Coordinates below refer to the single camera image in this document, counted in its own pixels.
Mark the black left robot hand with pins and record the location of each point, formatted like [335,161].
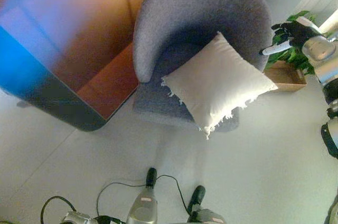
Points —
[108,220]

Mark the white fringed throw pillow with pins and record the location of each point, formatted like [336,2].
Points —
[219,84]

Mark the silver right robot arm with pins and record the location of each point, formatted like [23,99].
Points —
[320,57]

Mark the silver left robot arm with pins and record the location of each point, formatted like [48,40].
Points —
[76,218]

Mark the silver left robot leg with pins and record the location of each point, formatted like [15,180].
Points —
[144,208]

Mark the silver robot leg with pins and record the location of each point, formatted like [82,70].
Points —
[208,217]
[144,208]

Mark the black left robot foot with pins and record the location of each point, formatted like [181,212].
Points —
[151,177]

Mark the black robot foot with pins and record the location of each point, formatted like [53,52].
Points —
[151,177]
[197,196]

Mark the black right robot foot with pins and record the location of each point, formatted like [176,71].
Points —
[197,196]

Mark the silver right robot leg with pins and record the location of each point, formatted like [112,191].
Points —
[208,217]

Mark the glossy brown rounded cabinet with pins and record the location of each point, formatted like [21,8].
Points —
[105,94]

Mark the square wooden basket tray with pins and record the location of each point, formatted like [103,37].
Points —
[285,81]

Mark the grey fabric tub armchair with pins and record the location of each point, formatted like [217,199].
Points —
[200,4]

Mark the green leafy potted plant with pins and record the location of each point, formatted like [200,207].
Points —
[295,57]

